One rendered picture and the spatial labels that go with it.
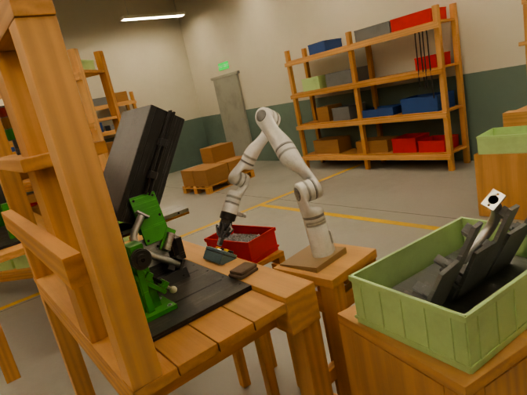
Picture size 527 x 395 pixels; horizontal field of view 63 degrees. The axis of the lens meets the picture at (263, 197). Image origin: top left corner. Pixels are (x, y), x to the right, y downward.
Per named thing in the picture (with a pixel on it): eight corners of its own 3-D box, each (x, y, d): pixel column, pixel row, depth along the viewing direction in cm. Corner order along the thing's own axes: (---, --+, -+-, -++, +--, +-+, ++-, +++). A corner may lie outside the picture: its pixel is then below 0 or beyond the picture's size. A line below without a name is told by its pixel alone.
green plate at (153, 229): (164, 238, 194) (147, 194, 193) (171, 236, 187) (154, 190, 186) (140, 247, 188) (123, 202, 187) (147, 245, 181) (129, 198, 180)
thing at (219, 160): (229, 176, 920) (221, 142, 903) (255, 176, 864) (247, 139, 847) (183, 193, 840) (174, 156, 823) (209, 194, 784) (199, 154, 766)
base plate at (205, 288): (141, 244, 251) (140, 241, 251) (252, 289, 164) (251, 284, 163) (67, 273, 227) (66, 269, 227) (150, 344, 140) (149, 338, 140)
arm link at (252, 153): (248, 159, 211) (237, 156, 205) (272, 110, 206) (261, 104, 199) (260, 167, 206) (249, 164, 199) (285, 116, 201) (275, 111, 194)
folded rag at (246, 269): (241, 280, 169) (239, 273, 168) (228, 277, 175) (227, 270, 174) (259, 269, 175) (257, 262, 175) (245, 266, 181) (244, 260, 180)
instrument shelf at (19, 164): (49, 154, 209) (46, 146, 208) (109, 152, 138) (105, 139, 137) (-10, 168, 195) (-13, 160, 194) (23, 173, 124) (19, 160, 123)
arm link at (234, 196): (238, 205, 211) (222, 200, 206) (247, 175, 212) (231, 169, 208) (245, 206, 204) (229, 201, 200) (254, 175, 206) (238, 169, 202)
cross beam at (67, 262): (17, 225, 221) (11, 208, 219) (90, 282, 118) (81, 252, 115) (6, 229, 218) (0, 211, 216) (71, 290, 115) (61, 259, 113)
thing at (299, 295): (155, 250, 278) (149, 229, 274) (321, 318, 159) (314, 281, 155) (134, 259, 270) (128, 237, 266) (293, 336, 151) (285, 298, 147)
